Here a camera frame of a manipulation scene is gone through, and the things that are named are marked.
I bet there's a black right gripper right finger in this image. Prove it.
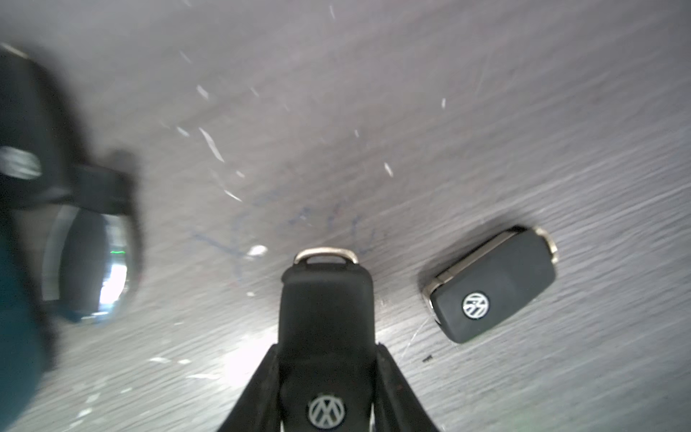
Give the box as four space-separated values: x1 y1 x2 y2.
374 344 439 432

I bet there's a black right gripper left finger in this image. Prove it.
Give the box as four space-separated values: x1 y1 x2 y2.
218 344 282 432

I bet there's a black car key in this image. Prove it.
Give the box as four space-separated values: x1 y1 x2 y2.
423 226 559 344
277 247 375 431

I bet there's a teal plastic storage box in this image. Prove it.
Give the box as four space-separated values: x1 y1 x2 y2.
1 229 47 431

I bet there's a black key beside box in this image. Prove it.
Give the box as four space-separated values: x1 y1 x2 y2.
1 44 140 322

